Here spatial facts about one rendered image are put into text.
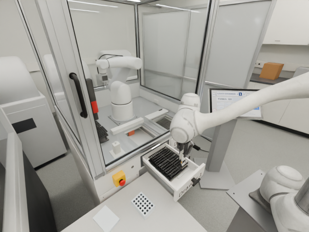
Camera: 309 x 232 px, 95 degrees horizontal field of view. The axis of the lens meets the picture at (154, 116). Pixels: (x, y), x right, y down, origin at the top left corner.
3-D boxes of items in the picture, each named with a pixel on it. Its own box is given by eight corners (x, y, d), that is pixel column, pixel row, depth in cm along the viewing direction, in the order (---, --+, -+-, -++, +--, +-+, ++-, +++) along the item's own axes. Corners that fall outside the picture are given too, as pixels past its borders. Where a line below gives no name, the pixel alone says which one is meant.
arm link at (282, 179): (286, 188, 88) (302, 163, 78) (300, 218, 74) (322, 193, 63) (255, 180, 94) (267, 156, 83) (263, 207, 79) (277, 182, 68)
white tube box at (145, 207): (155, 208, 85) (155, 205, 83) (145, 220, 80) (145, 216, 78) (141, 194, 93) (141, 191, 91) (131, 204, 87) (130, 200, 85)
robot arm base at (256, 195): (301, 204, 85) (305, 199, 82) (279, 223, 77) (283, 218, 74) (268, 180, 99) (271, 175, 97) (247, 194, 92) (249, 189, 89)
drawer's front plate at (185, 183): (203, 175, 100) (205, 164, 94) (175, 202, 83) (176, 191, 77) (200, 173, 101) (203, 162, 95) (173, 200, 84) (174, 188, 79)
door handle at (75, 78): (90, 119, 60) (79, 74, 50) (84, 122, 58) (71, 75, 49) (87, 115, 63) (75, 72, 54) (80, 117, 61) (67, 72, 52)
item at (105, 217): (120, 220, 80) (119, 218, 79) (107, 235, 74) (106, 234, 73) (105, 206, 86) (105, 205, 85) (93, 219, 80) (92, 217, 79)
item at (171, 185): (199, 173, 99) (201, 167, 96) (174, 197, 84) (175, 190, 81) (160, 144, 125) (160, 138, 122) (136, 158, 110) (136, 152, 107)
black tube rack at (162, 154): (186, 169, 102) (188, 162, 99) (169, 183, 92) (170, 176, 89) (165, 152, 116) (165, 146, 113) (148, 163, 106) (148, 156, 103)
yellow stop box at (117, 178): (127, 182, 92) (126, 174, 88) (117, 188, 88) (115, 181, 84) (123, 176, 95) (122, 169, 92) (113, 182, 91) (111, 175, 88)
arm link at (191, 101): (180, 114, 84) (174, 125, 73) (182, 89, 76) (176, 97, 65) (198, 118, 80) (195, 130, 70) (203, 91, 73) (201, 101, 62)
